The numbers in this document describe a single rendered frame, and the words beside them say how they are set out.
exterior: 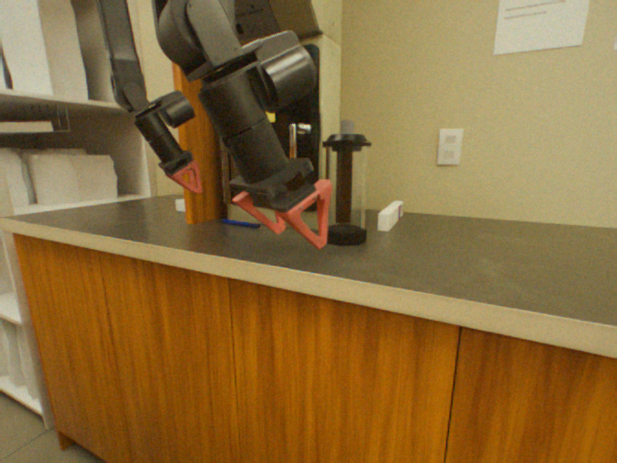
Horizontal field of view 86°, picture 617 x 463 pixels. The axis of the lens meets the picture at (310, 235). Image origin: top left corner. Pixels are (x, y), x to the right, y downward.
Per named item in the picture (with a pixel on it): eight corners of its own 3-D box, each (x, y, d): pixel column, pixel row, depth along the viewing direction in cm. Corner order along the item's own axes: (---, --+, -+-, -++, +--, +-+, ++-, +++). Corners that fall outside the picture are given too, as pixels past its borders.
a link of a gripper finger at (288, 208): (318, 223, 45) (289, 161, 41) (353, 233, 40) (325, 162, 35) (280, 254, 43) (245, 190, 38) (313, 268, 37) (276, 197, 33)
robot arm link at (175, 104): (114, 93, 74) (118, 86, 68) (159, 71, 79) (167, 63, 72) (149, 141, 80) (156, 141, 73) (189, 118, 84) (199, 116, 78)
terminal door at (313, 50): (228, 204, 101) (218, 59, 91) (319, 212, 87) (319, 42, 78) (226, 205, 100) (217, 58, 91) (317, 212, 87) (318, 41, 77)
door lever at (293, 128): (306, 162, 85) (297, 162, 86) (306, 123, 83) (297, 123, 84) (296, 163, 80) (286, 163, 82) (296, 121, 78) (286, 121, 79)
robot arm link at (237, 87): (184, 87, 35) (201, 77, 31) (237, 62, 38) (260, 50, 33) (218, 148, 38) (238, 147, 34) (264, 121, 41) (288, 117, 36)
